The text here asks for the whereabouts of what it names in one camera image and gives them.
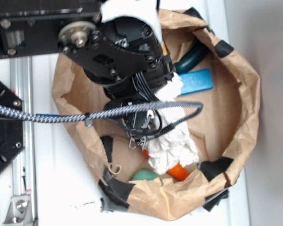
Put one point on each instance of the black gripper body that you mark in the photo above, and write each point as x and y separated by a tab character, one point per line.
139	126

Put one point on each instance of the white paper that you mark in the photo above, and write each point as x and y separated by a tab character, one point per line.
174	147

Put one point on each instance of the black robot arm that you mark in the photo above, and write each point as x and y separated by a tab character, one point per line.
123	55

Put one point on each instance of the green toy vegetable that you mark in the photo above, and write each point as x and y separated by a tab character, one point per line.
144	174

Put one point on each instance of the orange toy carrot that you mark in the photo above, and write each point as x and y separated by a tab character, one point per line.
178	172

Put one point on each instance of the blue rectangular block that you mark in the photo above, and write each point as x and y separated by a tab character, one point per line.
196	81

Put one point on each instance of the brown paper bag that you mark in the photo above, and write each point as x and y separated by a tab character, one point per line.
225	133

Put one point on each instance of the dark teal toy eggplant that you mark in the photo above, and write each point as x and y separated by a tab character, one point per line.
191	58

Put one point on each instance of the aluminium rail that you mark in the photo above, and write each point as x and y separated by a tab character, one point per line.
23	209

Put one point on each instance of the black robot mount plate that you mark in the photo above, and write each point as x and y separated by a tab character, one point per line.
11	131

